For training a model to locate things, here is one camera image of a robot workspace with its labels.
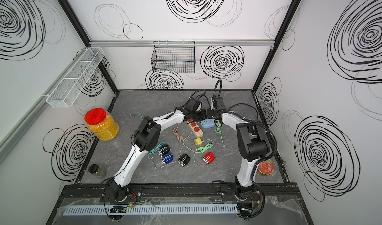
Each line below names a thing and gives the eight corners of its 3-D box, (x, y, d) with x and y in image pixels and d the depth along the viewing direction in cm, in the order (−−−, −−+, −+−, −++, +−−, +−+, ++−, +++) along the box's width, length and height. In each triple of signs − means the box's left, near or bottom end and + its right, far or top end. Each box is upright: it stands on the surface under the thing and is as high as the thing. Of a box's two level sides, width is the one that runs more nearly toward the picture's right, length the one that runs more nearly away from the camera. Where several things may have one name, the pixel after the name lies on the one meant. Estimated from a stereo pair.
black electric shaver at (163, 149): (158, 155, 88) (157, 153, 86) (160, 145, 92) (159, 143, 89) (169, 155, 88) (168, 153, 86) (170, 145, 92) (169, 143, 89)
